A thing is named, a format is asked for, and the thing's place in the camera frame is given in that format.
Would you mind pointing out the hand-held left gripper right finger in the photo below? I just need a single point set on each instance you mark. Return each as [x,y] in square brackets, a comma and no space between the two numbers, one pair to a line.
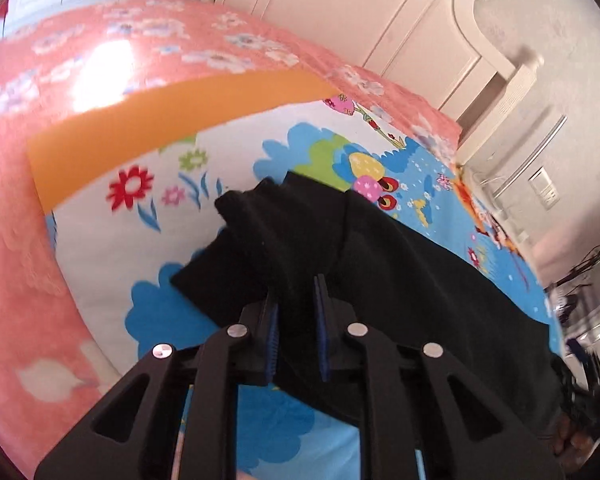
[322,330]

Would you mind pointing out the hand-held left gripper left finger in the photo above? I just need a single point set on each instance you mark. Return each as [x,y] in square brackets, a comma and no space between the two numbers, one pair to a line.
[272,340]

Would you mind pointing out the black pants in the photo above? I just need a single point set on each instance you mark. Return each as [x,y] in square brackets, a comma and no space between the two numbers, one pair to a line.
[405,280]

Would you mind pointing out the person's right hand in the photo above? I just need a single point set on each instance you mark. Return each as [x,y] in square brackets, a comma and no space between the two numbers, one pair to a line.
[572,440]

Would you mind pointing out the cartoon printed blanket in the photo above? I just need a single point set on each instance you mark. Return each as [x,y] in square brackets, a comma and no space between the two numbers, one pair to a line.
[205,205]

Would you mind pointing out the pink floral bed sheet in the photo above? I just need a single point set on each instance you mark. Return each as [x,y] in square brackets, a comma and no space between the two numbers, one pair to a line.
[20,220]

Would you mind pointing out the white wooden headboard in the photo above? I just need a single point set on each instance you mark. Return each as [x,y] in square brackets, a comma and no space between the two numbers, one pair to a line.
[380,20]

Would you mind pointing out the white wall socket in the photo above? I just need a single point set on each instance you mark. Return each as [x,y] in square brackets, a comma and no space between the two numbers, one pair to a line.
[544,187]

